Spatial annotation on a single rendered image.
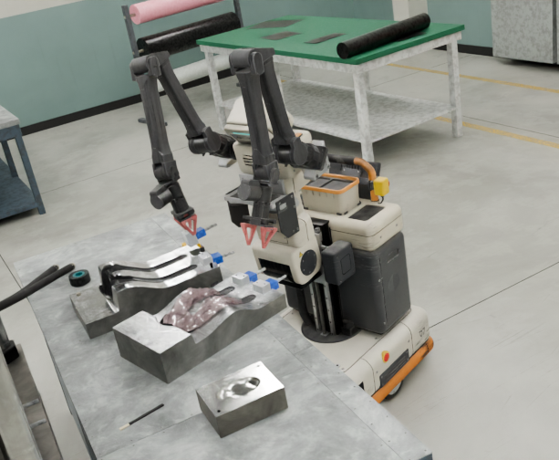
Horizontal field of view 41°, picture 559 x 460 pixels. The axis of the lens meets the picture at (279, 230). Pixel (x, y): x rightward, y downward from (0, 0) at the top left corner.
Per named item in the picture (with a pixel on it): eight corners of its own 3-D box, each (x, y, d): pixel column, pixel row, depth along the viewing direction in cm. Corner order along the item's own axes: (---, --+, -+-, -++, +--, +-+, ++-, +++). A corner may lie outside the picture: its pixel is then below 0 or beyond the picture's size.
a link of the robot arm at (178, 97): (167, 39, 263) (147, 45, 269) (145, 58, 254) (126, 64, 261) (223, 144, 284) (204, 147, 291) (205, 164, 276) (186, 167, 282)
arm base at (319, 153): (328, 147, 263) (302, 144, 270) (315, 141, 256) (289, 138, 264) (323, 171, 262) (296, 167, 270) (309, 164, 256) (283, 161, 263)
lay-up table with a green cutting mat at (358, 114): (301, 99, 800) (285, 3, 759) (471, 134, 611) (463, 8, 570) (212, 130, 748) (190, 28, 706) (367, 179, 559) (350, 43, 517)
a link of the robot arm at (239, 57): (275, 36, 234) (252, 36, 241) (249, 53, 226) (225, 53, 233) (310, 158, 257) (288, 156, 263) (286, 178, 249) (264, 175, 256)
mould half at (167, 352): (236, 287, 266) (231, 260, 261) (287, 307, 248) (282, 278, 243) (120, 356, 237) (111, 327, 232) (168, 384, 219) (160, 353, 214)
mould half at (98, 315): (199, 263, 289) (191, 232, 284) (224, 287, 267) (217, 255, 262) (73, 308, 271) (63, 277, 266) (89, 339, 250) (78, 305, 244)
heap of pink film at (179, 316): (214, 290, 254) (210, 270, 251) (249, 304, 242) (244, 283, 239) (153, 326, 239) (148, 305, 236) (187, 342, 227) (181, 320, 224)
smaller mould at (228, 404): (264, 381, 212) (260, 360, 209) (288, 407, 200) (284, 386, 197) (200, 409, 205) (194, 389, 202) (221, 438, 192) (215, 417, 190)
